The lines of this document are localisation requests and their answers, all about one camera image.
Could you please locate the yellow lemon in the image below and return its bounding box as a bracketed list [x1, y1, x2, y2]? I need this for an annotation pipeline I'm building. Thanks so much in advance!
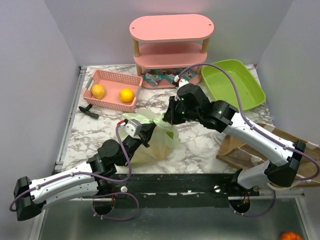
[91, 84, 106, 100]

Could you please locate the pink three-tier shelf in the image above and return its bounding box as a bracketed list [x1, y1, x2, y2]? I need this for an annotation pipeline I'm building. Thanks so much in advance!
[129, 14, 215, 84]

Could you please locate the green plastic tray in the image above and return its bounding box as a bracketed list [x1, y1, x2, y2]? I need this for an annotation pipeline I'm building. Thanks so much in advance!
[201, 59, 266, 111]

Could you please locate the cherry mint candy packet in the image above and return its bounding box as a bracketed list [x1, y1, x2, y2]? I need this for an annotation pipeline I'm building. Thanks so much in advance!
[142, 69, 165, 87]

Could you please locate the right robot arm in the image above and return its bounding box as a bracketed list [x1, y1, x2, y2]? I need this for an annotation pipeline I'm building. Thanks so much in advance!
[163, 83, 306, 196]

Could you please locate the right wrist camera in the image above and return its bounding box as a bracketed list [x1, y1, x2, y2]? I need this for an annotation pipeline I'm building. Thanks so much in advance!
[172, 75, 189, 88]

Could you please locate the orange fruit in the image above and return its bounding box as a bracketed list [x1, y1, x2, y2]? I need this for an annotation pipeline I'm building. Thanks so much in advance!
[119, 88, 135, 103]

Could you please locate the pink perforated basket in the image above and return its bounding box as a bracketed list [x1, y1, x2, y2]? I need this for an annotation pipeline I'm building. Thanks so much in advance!
[82, 69, 143, 113]

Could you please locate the brown paper bag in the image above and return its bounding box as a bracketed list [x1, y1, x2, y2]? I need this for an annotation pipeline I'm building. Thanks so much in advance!
[216, 123, 320, 187]

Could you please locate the avocado print plastic bag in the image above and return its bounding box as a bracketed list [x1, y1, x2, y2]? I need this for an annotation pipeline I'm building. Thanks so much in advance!
[122, 109, 181, 168]

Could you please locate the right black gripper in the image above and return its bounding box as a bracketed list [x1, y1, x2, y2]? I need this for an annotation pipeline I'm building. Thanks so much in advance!
[163, 95, 201, 125]

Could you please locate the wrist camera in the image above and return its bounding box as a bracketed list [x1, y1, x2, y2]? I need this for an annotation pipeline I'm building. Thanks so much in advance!
[123, 119, 142, 139]
[172, 75, 189, 88]

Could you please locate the black T-handle tool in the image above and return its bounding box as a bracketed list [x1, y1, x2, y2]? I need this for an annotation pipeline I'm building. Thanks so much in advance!
[78, 104, 99, 120]

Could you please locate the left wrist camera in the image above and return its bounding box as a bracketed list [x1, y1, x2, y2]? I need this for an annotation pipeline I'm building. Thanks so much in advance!
[123, 119, 142, 139]

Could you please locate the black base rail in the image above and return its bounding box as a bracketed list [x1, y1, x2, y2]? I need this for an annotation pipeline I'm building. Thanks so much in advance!
[99, 173, 259, 209]

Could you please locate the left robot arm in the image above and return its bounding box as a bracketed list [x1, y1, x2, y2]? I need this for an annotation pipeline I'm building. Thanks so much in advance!
[9, 119, 156, 221]

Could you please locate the orange pumpkin toy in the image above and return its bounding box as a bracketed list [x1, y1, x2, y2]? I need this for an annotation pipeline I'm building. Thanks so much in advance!
[280, 231, 303, 240]

